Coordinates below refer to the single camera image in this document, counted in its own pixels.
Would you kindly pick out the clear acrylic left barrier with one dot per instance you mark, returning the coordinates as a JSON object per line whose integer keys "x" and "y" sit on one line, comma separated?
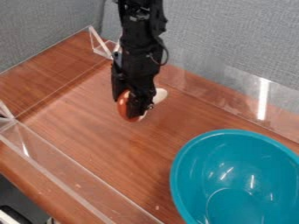
{"x": 29, "y": 82}

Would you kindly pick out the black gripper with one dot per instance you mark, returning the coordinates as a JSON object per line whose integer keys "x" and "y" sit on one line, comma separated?
{"x": 138, "y": 61}

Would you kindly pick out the clear acrylic front barrier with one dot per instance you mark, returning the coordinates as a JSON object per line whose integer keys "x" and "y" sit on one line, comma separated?
{"x": 66, "y": 189}

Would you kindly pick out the clear acrylic back barrier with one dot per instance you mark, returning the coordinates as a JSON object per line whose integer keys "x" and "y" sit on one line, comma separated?
{"x": 193, "y": 103}

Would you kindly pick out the blue plastic bowl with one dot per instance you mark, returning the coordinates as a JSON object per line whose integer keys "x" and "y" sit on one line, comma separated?
{"x": 235, "y": 177}

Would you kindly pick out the clear acrylic barrier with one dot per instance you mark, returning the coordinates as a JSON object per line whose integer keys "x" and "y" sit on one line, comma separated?
{"x": 193, "y": 103}
{"x": 66, "y": 189}
{"x": 29, "y": 82}

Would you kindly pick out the brown white toy mushroom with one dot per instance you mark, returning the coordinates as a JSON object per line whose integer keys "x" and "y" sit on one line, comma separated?
{"x": 123, "y": 108}

